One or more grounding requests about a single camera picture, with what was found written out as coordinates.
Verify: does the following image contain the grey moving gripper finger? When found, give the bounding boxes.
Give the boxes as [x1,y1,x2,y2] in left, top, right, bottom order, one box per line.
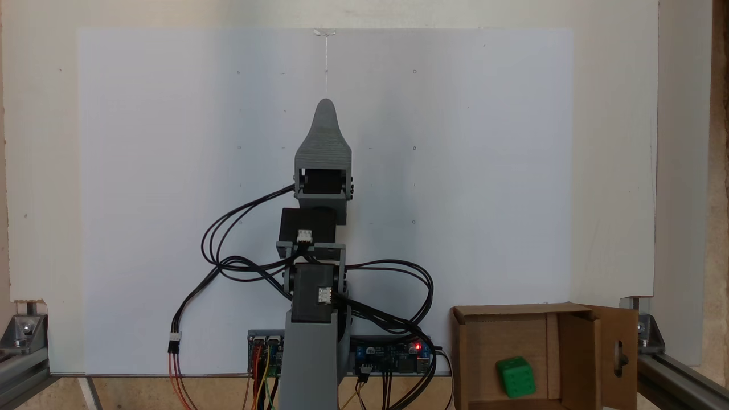
[294,99,353,201]

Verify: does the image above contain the green dice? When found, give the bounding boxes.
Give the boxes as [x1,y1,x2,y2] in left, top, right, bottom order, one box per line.
[495,356,536,399]

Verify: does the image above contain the white paper sheet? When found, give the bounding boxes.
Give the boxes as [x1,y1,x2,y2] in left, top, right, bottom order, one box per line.
[77,27,575,376]

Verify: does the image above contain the blue circuit board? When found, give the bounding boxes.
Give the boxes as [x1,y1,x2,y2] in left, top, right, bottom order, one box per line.
[349,335,433,376]

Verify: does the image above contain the open cardboard box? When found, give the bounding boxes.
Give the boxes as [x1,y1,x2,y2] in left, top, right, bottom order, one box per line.
[450,302,640,410]

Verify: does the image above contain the black gripper cable loops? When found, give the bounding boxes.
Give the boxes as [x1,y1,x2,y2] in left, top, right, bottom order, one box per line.
[201,184,300,285]

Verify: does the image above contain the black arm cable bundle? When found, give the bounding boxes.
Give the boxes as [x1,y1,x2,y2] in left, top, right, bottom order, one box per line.
[341,259,437,410]

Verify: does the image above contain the circuit board with jumper wires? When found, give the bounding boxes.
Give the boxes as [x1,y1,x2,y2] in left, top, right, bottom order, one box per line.
[247,329,285,379]

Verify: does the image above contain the coloured jumper wires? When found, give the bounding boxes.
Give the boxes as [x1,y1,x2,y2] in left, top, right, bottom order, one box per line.
[242,342,282,410]

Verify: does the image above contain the black cable with white connector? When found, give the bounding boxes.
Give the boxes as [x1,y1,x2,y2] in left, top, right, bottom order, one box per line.
[168,259,285,354]

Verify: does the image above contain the thin black power cable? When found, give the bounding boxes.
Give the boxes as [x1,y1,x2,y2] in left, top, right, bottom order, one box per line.
[431,343,456,410]

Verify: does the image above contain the orange and red wires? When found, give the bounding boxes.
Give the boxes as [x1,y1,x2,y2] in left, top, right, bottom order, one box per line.
[168,350,199,410]

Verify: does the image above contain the grey metal corner bracket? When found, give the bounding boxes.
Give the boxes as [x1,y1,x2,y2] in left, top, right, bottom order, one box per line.
[0,301,50,355]
[620,296,666,355]

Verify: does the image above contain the aluminium frame post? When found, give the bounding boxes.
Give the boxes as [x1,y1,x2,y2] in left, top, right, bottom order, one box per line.
[0,346,53,410]
[637,352,729,410]

